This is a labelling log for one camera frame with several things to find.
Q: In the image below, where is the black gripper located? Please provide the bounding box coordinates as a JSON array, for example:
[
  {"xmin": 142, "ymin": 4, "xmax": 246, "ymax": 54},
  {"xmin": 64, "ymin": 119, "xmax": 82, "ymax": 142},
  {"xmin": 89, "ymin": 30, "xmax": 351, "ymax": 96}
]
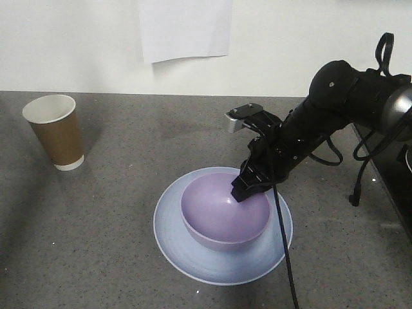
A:
[{"xmin": 231, "ymin": 111, "xmax": 322, "ymax": 202}]

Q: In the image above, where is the purple plastic bowl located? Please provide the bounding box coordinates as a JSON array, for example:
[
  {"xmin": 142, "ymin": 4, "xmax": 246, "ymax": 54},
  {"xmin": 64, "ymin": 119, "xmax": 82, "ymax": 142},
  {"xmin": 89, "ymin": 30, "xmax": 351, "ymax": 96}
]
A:
[{"xmin": 180, "ymin": 170, "xmax": 272, "ymax": 252}]

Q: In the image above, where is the brown paper cup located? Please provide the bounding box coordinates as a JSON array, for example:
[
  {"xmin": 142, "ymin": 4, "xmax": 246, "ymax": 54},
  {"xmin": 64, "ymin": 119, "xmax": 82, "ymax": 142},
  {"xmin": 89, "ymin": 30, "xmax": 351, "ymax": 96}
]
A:
[{"xmin": 22, "ymin": 94, "xmax": 84, "ymax": 171}]

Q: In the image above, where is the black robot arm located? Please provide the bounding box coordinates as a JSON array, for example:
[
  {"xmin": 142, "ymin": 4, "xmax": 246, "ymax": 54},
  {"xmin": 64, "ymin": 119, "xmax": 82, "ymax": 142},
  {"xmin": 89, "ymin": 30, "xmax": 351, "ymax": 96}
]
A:
[{"xmin": 227, "ymin": 61, "xmax": 411, "ymax": 201}]

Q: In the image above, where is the light blue plastic plate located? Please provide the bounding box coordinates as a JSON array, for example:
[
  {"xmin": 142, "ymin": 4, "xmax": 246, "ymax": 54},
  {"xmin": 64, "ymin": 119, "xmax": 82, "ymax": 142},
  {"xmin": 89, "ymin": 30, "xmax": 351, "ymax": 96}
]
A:
[{"xmin": 153, "ymin": 167, "xmax": 293, "ymax": 286}]

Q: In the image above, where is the black induction cooktop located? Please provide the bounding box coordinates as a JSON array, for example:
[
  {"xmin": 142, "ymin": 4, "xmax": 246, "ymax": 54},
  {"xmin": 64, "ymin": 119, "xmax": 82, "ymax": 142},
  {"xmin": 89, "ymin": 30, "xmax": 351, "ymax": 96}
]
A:
[{"xmin": 359, "ymin": 142, "xmax": 411, "ymax": 239}]

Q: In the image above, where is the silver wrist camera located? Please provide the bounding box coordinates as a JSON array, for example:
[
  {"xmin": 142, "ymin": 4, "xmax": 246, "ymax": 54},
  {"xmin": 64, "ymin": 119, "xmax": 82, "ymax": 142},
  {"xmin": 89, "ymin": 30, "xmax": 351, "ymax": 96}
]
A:
[{"xmin": 225, "ymin": 103, "xmax": 263, "ymax": 133}]

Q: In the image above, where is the white paper sheet on wall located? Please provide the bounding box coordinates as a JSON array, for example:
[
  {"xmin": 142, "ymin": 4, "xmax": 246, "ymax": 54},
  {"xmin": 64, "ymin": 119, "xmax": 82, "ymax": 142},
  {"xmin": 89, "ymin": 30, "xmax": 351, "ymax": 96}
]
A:
[{"xmin": 138, "ymin": 0, "xmax": 232, "ymax": 63}]

